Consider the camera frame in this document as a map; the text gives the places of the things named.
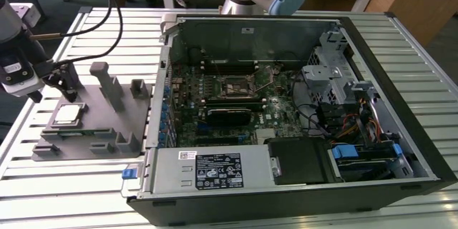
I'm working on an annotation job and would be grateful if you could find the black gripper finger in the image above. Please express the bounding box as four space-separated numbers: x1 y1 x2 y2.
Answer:
43 62 81 101
29 88 45 104

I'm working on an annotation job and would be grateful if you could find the silver CPU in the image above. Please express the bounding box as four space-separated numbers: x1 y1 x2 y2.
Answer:
51 102 89 129

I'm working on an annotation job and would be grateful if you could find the metal socket cover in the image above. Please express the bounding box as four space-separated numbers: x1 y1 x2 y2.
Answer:
250 64 280 93

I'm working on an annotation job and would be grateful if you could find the CPU socket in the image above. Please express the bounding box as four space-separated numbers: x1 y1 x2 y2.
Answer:
216 74 262 100

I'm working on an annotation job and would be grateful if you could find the grey parts rack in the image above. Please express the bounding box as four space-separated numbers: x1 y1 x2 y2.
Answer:
31 62 155 162

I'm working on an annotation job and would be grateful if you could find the green RAM stick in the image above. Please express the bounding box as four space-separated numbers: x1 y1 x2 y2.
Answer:
57 130 111 136

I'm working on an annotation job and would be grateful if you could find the blue case latch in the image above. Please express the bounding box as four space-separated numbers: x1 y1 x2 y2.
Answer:
122 168 139 181

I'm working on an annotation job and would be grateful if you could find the silver power supply unit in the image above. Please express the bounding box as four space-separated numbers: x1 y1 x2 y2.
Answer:
141 147 278 195

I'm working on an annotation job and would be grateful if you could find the black RAM slot bank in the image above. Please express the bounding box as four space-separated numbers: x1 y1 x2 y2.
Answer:
204 97 269 111
202 59 261 76

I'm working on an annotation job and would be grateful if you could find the small black graphics card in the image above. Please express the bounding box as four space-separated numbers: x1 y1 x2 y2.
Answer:
206 107 254 128

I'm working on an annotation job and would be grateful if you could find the black rating label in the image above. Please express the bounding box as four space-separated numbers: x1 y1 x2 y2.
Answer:
196 153 246 190

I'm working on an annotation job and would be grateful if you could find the silver chipset heatsink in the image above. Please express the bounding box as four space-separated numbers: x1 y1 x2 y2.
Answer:
256 129 277 141

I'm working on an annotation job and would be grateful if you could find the green motherboard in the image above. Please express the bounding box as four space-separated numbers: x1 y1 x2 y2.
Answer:
167 61 316 148

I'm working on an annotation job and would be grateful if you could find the black plastic shroud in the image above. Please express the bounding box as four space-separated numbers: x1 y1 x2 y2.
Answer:
264 137 345 186

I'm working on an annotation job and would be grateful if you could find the grey metal drive cage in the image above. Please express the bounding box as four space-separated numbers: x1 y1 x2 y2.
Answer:
301 29 365 106

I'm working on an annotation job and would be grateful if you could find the black open PC case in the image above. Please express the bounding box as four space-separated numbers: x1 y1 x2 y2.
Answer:
121 11 458 227

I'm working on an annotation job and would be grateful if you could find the blue disk carrier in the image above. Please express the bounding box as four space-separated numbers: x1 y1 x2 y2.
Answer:
332 144 360 165

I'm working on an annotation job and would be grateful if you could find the black hard disk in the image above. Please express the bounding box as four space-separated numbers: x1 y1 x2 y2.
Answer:
336 159 397 182

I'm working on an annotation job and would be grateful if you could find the wooden cabinet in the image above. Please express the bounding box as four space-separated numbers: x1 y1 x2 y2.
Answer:
365 0 458 48

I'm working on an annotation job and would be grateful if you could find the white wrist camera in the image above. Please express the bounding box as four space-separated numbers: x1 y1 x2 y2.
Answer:
0 54 47 98

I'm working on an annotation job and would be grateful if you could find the black cable brass connector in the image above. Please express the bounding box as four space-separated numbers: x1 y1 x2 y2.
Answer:
29 9 115 40

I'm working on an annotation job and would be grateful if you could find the grey case handle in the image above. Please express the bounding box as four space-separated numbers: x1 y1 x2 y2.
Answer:
159 14 182 43

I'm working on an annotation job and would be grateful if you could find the yellow red wire bundle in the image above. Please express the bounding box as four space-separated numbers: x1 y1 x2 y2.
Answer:
336 100 382 144

